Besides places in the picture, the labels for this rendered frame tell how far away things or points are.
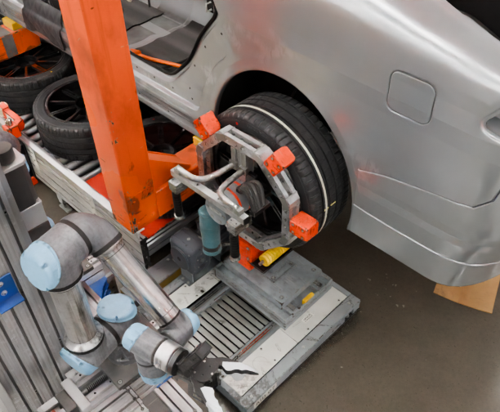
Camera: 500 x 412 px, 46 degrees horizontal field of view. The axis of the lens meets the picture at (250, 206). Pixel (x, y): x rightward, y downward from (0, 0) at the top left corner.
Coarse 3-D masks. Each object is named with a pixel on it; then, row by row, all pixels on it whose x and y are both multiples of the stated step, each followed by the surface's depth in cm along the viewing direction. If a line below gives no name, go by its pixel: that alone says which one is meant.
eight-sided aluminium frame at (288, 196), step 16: (224, 128) 236; (208, 144) 246; (240, 144) 229; (256, 144) 229; (208, 160) 261; (256, 160) 226; (272, 176) 225; (288, 192) 229; (288, 208) 228; (288, 224) 234; (256, 240) 260; (272, 240) 249; (288, 240) 240
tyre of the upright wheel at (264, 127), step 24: (264, 96) 244; (288, 96) 241; (240, 120) 235; (264, 120) 230; (288, 120) 231; (312, 120) 234; (288, 144) 226; (312, 144) 230; (336, 144) 236; (216, 168) 269; (288, 168) 229; (312, 168) 228; (336, 168) 235; (312, 192) 228; (336, 192) 239; (312, 216) 234; (336, 216) 254
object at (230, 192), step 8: (232, 184) 242; (240, 184) 242; (216, 192) 242; (224, 192) 238; (232, 192) 239; (232, 200) 237; (240, 200) 239; (208, 208) 244; (216, 208) 239; (248, 208) 246; (216, 216) 242; (224, 216) 237; (224, 224) 241
